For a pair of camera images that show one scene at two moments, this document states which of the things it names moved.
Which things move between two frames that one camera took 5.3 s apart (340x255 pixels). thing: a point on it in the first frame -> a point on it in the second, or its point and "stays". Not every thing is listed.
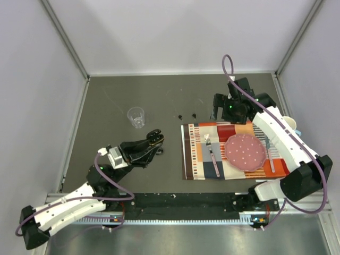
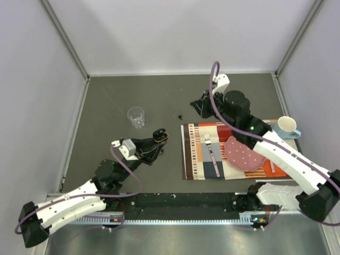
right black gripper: x=220 y=101 -> x=202 y=105
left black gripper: x=138 y=154 stays
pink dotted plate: x=245 y=152 stays
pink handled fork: x=209 y=144 stays
